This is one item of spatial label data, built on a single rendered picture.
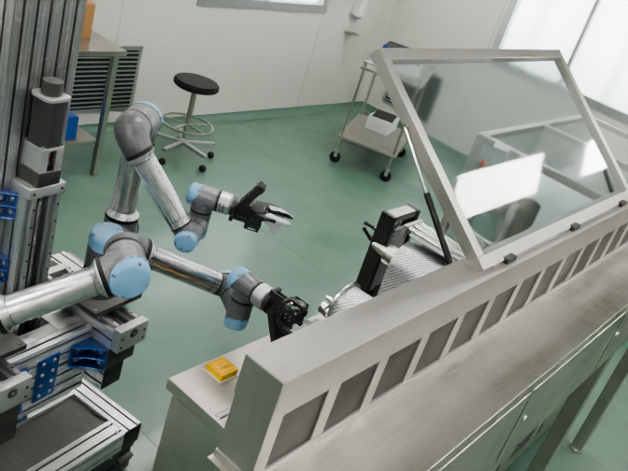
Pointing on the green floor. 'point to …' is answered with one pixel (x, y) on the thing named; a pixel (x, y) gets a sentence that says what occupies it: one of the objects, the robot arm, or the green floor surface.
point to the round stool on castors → (197, 85)
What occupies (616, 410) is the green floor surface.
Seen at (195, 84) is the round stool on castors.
